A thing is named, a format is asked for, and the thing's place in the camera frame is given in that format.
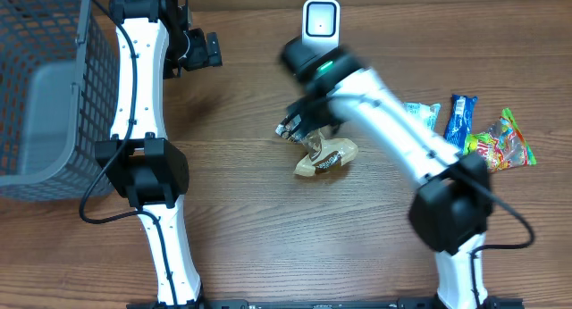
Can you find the dark grey plastic basket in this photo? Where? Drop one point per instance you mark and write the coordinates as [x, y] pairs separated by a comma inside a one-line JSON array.
[[59, 84]]

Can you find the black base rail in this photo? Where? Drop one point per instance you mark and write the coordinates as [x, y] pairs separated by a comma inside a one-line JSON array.
[[404, 303]]

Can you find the beige snack bag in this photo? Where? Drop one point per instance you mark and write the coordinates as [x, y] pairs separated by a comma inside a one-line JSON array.
[[323, 154]]

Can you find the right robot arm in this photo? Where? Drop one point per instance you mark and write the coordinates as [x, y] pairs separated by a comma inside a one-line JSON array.
[[451, 205]]

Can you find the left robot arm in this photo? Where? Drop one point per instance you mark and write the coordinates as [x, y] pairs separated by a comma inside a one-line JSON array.
[[156, 42]]

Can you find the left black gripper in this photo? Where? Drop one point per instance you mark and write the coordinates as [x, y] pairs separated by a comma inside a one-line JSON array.
[[202, 58]]

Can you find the green gummy candy bag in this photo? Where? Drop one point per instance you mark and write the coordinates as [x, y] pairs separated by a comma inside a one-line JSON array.
[[502, 145]]

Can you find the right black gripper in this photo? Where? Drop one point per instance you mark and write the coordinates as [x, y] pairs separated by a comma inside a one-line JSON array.
[[299, 124]]

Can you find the blue cookie pack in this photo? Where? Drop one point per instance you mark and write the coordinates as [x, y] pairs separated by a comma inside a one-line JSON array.
[[461, 119]]

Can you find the mint green snack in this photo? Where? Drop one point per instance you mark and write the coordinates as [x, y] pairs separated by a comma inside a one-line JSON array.
[[426, 113]]

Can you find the white barcode scanner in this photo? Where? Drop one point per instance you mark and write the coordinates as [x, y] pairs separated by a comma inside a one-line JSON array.
[[321, 25]]

